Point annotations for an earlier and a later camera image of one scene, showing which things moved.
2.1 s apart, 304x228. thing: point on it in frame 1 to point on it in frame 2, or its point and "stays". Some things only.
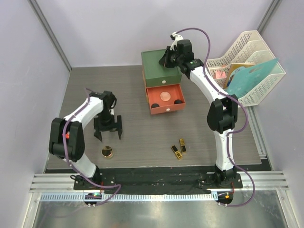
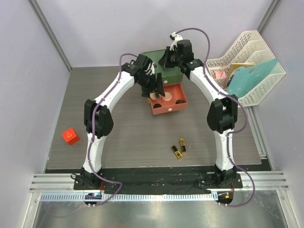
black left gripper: x=99 y=127 to x=157 y=87
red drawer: x=153 y=94 stays
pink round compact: x=165 y=96 stays
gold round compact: x=107 y=152 to x=153 y=96
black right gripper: x=164 y=60 stays
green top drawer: x=164 y=80 stays
